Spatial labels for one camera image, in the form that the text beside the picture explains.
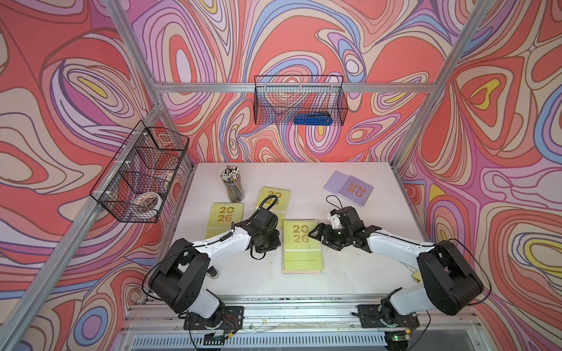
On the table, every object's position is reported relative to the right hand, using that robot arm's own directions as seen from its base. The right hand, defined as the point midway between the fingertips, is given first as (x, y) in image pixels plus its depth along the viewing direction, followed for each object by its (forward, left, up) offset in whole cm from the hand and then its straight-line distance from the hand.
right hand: (316, 243), depth 87 cm
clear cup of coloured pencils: (+25, +34, +15) cm, 45 cm away
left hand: (0, +13, 0) cm, 13 cm away
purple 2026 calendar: (+30, -21, -2) cm, 37 cm away
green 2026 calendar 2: (+20, +14, -3) cm, 25 cm away
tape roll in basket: (+6, +58, +24) cm, 63 cm away
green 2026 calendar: (+17, +40, -1) cm, 44 cm away
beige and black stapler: (-10, +40, 0) cm, 41 cm away
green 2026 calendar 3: (-3, +6, -1) cm, 7 cm away
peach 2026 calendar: (-10, +7, -3) cm, 13 cm away
